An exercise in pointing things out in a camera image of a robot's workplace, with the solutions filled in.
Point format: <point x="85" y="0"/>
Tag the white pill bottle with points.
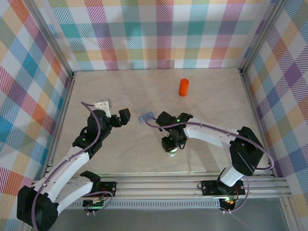
<point x="172" y="154"/>

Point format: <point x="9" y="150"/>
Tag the orange pill bottle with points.
<point x="183" y="89"/>

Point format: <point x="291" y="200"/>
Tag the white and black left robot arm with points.
<point x="36" y="207"/>

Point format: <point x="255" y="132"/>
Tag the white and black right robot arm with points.
<point x="245" y="149"/>

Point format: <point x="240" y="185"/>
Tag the grey metal sheet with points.
<point x="156" y="220"/>

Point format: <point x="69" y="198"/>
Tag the plaid cloth panel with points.
<point x="19" y="96"/>
<point x="288" y="84"/>
<point x="154" y="36"/>

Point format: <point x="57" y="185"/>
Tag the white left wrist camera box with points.
<point x="103" y="105"/>

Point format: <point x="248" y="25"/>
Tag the aluminium mounting rail beam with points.
<point x="156" y="187"/>

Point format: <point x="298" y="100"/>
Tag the aluminium table side rail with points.
<point x="65" y="96"/>
<point x="250" y="96"/>

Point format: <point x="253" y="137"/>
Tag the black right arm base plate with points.
<point x="209" y="187"/>

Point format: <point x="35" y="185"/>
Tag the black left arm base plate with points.
<point x="109" y="188"/>

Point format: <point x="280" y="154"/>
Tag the aluminium frame post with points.
<point x="49" y="36"/>
<point x="261" y="36"/>

